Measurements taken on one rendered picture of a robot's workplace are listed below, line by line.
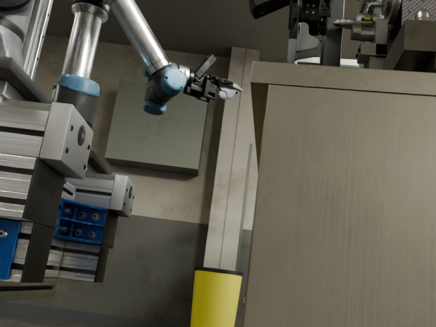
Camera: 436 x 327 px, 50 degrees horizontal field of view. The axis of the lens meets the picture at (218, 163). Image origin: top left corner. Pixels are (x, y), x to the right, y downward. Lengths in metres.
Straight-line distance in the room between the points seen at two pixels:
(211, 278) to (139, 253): 1.02
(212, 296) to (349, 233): 3.36
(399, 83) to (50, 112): 0.54
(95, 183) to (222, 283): 2.91
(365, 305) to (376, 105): 0.30
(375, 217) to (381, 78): 0.22
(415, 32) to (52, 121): 0.63
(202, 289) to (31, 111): 3.42
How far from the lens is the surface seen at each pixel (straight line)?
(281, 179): 0.72
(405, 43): 0.90
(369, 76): 0.79
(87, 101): 1.32
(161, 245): 4.74
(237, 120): 4.74
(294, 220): 0.71
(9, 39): 0.87
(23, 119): 0.76
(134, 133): 4.72
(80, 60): 1.52
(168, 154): 4.61
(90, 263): 1.20
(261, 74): 0.77
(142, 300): 4.75
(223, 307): 4.05
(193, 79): 1.63
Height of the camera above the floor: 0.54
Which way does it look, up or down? 14 degrees up
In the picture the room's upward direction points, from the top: 7 degrees clockwise
